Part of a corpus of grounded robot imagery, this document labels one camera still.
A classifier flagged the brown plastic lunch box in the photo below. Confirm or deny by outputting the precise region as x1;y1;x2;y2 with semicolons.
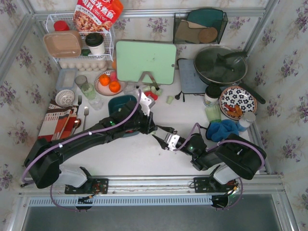
43;30;82;58

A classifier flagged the grey induction cooker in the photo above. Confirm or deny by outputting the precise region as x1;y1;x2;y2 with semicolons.
177;58;207;94

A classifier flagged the white cup black lid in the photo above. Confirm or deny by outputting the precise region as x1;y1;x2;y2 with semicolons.
85;32;105;55

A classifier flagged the white strainer basket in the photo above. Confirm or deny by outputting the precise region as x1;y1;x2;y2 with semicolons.
55;90;75;107

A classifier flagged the clear glass tumbler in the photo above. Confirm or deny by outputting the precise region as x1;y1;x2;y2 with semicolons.
88;95;103;111

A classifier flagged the black pan with glass lid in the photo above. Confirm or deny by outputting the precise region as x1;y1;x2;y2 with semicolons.
193;46;266;104

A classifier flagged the red capped jar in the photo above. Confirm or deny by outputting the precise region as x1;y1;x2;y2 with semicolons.
53;20;70;31

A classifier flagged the egg tray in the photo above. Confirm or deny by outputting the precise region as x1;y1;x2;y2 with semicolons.
59;60;108;72

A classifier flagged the teal plastic storage basket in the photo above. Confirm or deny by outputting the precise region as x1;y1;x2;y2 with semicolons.
108;95;139;138

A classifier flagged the green coffee capsule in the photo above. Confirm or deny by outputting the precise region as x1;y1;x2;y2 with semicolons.
166;96;174;104

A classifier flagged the blue jar silver lid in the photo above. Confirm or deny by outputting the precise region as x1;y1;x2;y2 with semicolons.
237;112;256;132

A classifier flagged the green glass cup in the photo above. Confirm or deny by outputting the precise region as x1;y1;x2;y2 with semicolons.
75;75;96;100

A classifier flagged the black power plug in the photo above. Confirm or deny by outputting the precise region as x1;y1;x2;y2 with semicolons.
175;91;185;102

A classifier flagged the floral patterned plate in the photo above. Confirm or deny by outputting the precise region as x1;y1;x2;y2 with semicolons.
218;86;257;121

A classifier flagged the pink bowl with oranges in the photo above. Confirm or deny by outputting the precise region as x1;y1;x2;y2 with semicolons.
94;70;127;96

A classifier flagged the green glass bottle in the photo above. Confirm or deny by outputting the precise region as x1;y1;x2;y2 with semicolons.
205;104;221;123

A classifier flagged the white wire rack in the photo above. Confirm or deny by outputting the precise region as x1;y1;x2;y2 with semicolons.
45;13;115;62

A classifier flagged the blue cloth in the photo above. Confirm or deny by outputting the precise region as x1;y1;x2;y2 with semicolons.
205;119;239;142

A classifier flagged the striped kitchen towel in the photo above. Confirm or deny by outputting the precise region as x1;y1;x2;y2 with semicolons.
38;100;78;141

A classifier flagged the clear container blue lid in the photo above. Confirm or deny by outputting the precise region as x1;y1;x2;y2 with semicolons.
56;68;77;91

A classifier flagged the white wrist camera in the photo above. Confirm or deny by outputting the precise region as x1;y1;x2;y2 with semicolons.
164;133;180;151
139;92;155;116

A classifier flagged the black mesh organizer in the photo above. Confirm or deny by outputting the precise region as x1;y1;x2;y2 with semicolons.
173;8;228;44

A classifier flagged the silver fork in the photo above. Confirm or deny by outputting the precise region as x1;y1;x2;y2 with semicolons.
77;95;82;114
82;106;89;131

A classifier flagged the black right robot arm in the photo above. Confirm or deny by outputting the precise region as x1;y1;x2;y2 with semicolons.
152;126;267;184

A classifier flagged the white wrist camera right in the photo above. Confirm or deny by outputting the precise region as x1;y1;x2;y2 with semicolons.
164;133;180;151

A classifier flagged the white jar black lid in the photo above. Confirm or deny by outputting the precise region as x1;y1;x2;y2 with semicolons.
204;85;222;107

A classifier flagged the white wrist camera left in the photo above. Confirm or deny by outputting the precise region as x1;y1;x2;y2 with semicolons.
139;92;155;116

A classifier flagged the green cutting board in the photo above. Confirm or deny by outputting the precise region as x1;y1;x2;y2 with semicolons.
115;40;177;85

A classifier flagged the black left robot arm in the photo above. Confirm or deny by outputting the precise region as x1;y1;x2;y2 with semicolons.
22;101;157;189

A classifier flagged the red snack bag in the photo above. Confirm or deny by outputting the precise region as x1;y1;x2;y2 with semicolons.
73;0;124;32

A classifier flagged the rose gold spoon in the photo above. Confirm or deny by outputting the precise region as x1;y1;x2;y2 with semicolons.
71;118;81;135

